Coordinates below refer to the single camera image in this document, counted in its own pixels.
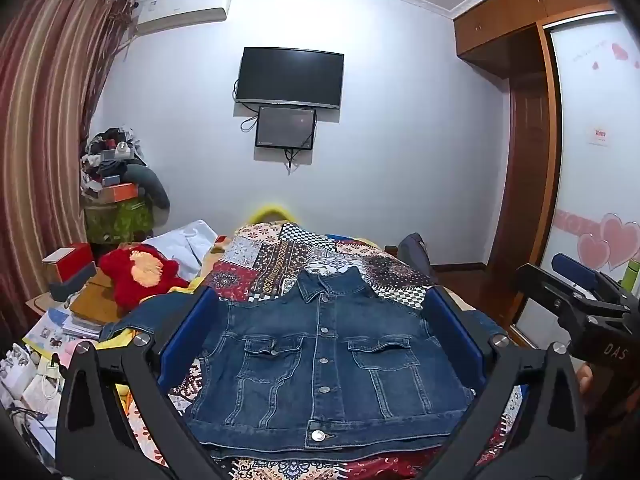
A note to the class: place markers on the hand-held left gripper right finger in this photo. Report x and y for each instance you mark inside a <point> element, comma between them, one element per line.
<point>454,332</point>

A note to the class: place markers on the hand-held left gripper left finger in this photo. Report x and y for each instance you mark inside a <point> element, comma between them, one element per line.
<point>186,332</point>

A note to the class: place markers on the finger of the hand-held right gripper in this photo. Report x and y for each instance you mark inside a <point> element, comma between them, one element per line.
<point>575,267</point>
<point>547,290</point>

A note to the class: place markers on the blue denim jacket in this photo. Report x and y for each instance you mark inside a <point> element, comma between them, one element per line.
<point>320,360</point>

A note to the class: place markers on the pile of clothes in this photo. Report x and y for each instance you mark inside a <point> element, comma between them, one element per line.
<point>107,152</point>

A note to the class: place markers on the person's right hand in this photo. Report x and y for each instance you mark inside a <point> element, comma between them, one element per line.
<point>584,380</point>

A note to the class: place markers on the green bottle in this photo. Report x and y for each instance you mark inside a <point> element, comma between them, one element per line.
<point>631,275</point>

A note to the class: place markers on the red plush toy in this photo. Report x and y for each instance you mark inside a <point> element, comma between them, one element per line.
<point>135,275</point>

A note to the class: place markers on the wooden wardrobe with sliding door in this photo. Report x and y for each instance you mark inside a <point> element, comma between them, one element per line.
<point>595,185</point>

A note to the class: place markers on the dark blue bag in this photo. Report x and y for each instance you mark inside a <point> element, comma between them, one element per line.
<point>415,255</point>

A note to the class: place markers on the white cloth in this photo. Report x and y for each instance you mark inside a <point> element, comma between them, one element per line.
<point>185,242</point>

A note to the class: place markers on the brown wooden door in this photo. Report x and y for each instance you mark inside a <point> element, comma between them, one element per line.
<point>525,185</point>

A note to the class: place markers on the brown cardboard folder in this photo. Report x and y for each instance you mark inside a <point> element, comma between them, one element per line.
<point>95,300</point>

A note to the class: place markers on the patchwork printed blanket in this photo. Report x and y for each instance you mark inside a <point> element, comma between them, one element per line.
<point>280,260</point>

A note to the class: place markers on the stack of magazines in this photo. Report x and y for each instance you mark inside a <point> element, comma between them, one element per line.
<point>60,327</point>

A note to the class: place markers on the green patterned cloth cabinet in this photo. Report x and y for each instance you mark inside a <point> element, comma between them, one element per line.
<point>117,220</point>

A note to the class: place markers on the red box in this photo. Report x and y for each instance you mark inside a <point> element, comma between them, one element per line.
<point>75,260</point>

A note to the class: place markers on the red and white door sticker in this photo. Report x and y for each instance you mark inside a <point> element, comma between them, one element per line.
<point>599,135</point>

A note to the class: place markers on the yellow plush item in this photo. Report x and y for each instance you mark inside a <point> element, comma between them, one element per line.
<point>270,210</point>

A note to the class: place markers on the grey neck pillow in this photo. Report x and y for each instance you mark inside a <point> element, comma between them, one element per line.
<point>152,182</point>

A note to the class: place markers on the orange box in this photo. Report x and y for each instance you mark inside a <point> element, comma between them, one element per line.
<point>120,192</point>

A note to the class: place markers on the white paper bags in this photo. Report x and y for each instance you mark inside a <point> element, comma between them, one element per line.
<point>22,380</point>

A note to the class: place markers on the striped brown curtain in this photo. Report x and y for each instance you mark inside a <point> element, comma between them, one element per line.
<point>40,135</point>

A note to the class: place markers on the brown wooden wardrobe cabinet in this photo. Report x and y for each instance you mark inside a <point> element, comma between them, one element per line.
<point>525,5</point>

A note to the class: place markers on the white air conditioner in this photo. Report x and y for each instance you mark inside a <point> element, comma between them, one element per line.
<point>182,10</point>

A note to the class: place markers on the small black wall monitor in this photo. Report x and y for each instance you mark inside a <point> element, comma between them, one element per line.
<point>285,127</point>

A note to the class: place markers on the black wall television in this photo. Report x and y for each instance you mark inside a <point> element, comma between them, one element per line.
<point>290,77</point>

